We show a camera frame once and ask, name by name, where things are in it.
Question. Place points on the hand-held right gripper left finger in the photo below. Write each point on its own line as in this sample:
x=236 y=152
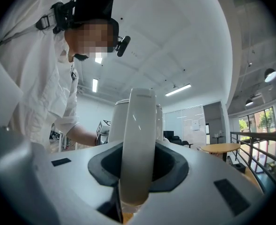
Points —
x=76 y=179

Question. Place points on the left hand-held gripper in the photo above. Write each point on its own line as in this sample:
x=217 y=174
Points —
x=102 y=128

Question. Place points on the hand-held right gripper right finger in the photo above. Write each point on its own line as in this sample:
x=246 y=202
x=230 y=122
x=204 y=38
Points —
x=198 y=196

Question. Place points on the white electric kettle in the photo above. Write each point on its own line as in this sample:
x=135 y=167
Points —
x=137 y=137

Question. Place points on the person's left forearm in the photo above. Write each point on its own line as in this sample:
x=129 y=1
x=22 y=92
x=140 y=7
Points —
x=84 y=136

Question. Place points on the white ceiling strip light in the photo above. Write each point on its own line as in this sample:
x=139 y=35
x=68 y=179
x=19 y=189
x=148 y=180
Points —
x=95 y=85
x=178 y=89
x=98 y=60

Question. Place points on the round wooden table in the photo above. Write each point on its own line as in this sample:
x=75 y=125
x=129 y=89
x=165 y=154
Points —
x=222 y=147

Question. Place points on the black office chair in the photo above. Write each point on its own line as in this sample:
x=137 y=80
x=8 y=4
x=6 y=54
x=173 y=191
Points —
x=181 y=141

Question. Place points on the small black side table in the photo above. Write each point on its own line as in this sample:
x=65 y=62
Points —
x=218 y=137

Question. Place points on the black computer monitor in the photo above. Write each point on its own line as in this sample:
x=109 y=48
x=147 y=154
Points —
x=168 y=134

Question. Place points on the black metal railing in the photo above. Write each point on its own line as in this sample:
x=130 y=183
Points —
x=257 y=153

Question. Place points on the person's white shirt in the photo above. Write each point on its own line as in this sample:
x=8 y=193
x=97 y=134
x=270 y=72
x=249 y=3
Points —
x=34 y=78

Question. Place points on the person's head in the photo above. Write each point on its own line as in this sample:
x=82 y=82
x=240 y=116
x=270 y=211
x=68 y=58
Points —
x=88 y=39

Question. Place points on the large glass window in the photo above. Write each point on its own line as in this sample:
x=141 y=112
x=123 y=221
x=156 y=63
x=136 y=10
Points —
x=257 y=123

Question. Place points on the black pendant lamp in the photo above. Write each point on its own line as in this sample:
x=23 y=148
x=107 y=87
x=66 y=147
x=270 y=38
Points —
x=271 y=76
x=249 y=102

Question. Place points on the black chest-mounted device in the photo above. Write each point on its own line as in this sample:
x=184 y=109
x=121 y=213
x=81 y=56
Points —
x=94 y=3

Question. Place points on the black head-worn camera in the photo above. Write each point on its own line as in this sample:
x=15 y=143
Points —
x=123 y=46

